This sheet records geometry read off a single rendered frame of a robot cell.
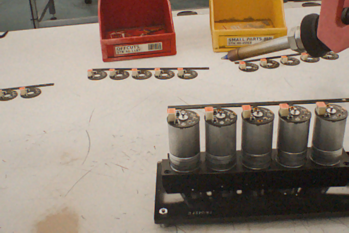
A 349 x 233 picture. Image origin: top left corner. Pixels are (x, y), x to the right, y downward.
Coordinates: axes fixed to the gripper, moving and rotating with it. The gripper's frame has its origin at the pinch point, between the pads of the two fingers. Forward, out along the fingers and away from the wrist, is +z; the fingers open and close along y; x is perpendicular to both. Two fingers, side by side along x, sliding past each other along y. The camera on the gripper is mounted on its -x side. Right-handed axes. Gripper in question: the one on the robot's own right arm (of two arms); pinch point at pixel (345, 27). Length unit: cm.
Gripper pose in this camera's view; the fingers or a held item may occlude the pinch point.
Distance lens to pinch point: 25.5
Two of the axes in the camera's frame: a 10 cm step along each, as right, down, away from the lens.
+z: -3.0, 6.1, 7.3
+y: -7.1, 3.7, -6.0
